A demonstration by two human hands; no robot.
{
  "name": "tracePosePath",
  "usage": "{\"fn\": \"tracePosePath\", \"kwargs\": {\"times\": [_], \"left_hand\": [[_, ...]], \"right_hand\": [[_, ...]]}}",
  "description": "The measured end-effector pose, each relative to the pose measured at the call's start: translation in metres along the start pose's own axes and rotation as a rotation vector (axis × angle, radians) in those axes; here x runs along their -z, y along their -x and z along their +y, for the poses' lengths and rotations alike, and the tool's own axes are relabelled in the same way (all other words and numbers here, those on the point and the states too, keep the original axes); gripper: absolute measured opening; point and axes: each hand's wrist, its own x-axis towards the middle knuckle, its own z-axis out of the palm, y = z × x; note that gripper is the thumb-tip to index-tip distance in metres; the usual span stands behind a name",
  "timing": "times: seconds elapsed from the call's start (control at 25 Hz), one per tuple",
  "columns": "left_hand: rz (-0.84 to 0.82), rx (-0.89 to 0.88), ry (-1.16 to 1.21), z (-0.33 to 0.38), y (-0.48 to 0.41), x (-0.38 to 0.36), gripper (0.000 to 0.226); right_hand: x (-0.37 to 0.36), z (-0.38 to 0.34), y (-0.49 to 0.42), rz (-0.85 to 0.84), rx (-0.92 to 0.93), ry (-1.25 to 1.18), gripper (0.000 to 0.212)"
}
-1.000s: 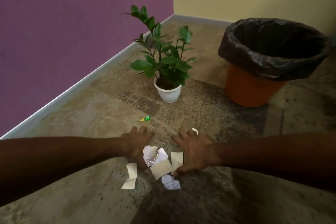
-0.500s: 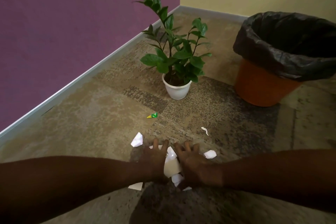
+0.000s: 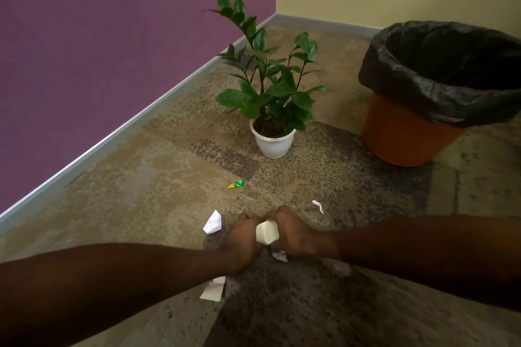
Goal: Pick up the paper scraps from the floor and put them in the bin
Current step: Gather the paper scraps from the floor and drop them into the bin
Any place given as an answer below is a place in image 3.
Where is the orange waste bin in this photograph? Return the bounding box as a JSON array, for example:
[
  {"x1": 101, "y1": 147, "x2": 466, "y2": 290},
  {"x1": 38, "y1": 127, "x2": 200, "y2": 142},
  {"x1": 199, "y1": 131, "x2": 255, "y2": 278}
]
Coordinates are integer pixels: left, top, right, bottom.
[{"x1": 361, "y1": 92, "x2": 467, "y2": 168}]

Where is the white plant pot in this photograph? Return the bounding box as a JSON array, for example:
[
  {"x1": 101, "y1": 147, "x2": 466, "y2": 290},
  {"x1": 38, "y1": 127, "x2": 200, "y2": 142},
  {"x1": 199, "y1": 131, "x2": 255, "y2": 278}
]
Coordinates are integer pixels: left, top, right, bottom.
[{"x1": 250, "y1": 118, "x2": 297, "y2": 159}]

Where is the folded white paper piece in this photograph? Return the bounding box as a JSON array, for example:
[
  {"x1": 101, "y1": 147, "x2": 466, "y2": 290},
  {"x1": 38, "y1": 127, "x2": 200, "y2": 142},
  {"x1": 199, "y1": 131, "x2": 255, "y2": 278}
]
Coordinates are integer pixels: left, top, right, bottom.
[{"x1": 203, "y1": 210, "x2": 223, "y2": 234}]

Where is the green leafy plant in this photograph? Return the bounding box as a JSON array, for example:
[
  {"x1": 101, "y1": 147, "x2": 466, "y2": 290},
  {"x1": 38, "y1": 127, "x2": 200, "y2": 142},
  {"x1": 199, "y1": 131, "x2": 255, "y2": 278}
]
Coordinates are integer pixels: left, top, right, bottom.
[{"x1": 205, "y1": 0, "x2": 327, "y2": 134}]

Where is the person's left forearm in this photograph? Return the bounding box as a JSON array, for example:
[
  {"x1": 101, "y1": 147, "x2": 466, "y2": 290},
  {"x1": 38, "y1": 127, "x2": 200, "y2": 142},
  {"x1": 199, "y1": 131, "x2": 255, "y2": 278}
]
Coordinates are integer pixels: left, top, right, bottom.
[{"x1": 0, "y1": 242, "x2": 234, "y2": 347}]

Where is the black bin liner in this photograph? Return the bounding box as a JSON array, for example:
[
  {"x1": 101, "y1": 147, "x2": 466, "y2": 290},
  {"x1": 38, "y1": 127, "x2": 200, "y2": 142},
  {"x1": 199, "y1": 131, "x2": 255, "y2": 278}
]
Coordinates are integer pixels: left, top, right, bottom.
[{"x1": 358, "y1": 21, "x2": 521, "y2": 128}]

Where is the person's left hand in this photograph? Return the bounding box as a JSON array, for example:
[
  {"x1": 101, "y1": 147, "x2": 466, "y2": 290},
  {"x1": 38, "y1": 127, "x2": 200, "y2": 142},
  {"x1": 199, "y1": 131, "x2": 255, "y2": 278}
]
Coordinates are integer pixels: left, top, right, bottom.
[{"x1": 222, "y1": 213, "x2": 263, "y2": 274}]

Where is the white paper ball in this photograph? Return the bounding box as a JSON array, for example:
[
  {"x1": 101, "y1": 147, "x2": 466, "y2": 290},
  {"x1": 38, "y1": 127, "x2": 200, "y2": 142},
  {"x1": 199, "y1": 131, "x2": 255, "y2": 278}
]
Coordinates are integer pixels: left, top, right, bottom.
[{"x1": 255, "y1": 220, "x2": 280, "y2": 246}]

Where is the person's right forearm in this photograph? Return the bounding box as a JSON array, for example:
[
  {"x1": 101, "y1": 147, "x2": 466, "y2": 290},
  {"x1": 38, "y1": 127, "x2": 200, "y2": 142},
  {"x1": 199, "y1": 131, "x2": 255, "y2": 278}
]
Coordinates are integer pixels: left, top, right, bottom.
[{"x1": 322, "y1": 214, "x2": 521, "y2": 313}]

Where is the flat white paper scrap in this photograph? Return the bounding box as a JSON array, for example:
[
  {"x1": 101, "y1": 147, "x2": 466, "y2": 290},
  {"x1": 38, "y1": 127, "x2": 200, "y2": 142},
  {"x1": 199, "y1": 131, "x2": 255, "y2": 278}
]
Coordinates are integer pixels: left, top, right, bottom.
[{"x1": 199, "y1": 276, "x2": 226, "y2": 303}]

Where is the person's right hand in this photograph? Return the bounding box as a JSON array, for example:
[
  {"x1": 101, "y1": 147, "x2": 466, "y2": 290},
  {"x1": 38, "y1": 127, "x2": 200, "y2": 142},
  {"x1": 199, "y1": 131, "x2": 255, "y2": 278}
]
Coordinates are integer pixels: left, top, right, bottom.
[{"x1": 266, "y1": 206, "x2": 326, "y2": 259}]

